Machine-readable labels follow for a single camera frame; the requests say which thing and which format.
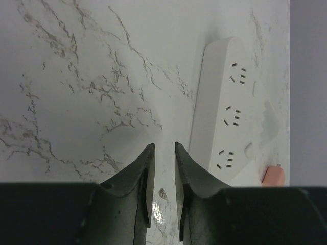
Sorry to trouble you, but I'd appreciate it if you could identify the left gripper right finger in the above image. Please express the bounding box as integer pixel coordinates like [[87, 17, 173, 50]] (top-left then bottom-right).
[[175, 142, 233, 244]]

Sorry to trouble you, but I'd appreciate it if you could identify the white triangular power strip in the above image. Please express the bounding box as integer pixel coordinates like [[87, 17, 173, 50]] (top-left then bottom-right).
[[189, 37, 279, 183]]

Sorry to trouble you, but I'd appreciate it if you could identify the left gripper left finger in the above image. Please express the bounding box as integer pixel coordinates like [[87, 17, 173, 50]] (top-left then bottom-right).
[[98, 143, 155, 244]]

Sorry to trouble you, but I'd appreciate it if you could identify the beige deer cube socket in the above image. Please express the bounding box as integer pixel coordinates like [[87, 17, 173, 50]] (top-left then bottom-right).
[[262, 164, 286, 187]]

